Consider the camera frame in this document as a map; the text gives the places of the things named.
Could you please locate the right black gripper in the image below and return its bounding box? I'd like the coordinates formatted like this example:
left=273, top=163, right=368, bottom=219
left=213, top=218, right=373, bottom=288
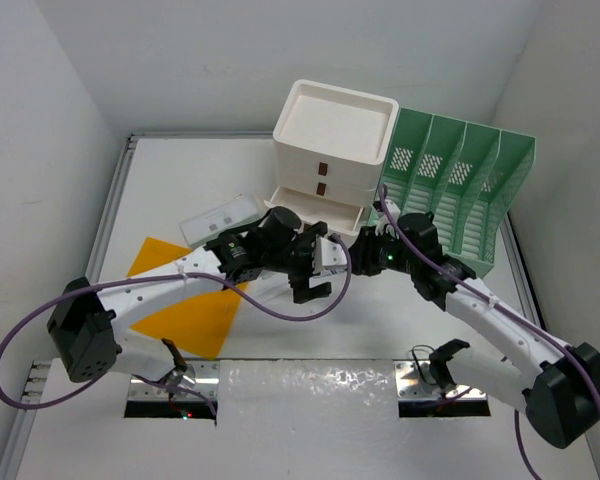
left=343, top=225, right=417, bottom=276

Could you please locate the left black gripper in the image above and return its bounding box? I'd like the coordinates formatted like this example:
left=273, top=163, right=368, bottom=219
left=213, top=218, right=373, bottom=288
left=261, top=222, right=329, bottom=300

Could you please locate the white three-drawer storage box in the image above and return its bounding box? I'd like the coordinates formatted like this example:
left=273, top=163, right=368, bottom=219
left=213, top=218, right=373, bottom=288
left=264, top=79, right=400, bottom=243

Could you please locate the orange plastic folder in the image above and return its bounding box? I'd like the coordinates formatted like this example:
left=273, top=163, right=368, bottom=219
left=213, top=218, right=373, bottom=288
left=128, top=237, right=241, bottom=360

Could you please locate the blue-capped small dropper bottle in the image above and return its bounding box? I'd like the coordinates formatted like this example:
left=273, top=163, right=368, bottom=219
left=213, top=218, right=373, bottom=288
left=320, top=268, right=349, bottom=277

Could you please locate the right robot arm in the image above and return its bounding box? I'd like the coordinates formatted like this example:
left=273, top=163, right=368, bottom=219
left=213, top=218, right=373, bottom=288
left=349, top=213, right=600, bottom=449

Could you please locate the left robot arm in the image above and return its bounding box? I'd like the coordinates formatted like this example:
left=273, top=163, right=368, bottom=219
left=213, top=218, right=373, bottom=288
left=47, top=207, right=347, bottom=383

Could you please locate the clear sleeve with documents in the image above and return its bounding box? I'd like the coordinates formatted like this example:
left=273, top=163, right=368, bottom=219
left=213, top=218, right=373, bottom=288
left=179, top=194, right=268, bottom=250

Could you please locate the green plastic file organizer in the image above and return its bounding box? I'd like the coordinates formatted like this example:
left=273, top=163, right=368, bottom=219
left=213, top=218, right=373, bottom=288
left=381, top=108, right=536, bottom=277

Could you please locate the white foam front panel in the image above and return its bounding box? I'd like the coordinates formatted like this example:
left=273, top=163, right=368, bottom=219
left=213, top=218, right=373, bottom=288
left=18, top=361, right=597, bottom=479

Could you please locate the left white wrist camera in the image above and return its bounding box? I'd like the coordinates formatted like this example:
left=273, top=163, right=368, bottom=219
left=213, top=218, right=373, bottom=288
left=313, top=237, right=348, bottom=275

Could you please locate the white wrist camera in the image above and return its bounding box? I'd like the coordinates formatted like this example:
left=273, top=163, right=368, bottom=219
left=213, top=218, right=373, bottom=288
left=313, top=237, right=348, bottom=275
left=373, top=200, right=401, bottom=235

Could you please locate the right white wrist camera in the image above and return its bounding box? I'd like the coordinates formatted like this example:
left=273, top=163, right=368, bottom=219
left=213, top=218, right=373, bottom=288
left=373, top=200, right=401, bottom=235

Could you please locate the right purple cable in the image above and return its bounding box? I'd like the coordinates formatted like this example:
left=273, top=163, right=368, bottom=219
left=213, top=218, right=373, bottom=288
left=378, top=183, right=600, bottom=480

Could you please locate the purple cable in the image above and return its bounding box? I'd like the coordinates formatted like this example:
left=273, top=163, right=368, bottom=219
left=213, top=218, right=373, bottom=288
left=0, top=233, right=354, bottom=419
left=378, top=183, right=600, bottom=480

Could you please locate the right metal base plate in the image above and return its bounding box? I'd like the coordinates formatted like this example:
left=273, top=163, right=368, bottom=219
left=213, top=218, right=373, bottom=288
left=394, top=360, right=488, bottom=402

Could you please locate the metal base plate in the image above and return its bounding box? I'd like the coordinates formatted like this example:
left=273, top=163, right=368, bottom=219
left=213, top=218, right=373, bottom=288
left=394, top=360, right=488, bottom=402
left=127, top=358, right=220, bottom=401

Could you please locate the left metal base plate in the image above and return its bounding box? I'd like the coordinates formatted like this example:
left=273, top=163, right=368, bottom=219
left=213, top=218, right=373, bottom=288
left=127, top=358, right=220, bottom=401

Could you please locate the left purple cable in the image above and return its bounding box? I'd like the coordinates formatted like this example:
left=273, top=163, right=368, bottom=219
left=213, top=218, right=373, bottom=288
left=0, top=233, right=354, bottom=419

